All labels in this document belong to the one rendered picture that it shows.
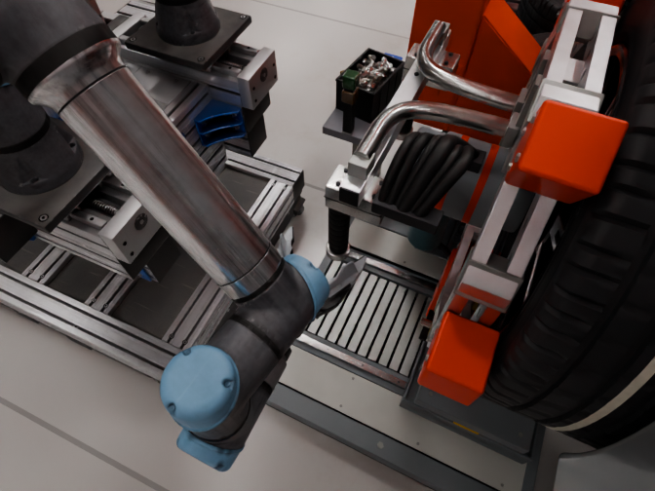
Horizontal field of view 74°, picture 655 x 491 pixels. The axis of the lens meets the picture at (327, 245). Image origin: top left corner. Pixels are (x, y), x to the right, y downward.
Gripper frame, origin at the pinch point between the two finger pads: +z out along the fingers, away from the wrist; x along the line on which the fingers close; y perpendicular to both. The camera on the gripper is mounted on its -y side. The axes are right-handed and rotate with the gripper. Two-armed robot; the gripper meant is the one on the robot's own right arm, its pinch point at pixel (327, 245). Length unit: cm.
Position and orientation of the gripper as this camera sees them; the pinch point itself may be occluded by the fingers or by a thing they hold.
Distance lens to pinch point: 71.3
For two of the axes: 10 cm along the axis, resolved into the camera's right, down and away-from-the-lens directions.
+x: -9.0, -3.6, 2.3
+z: 4.3, -7.6, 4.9
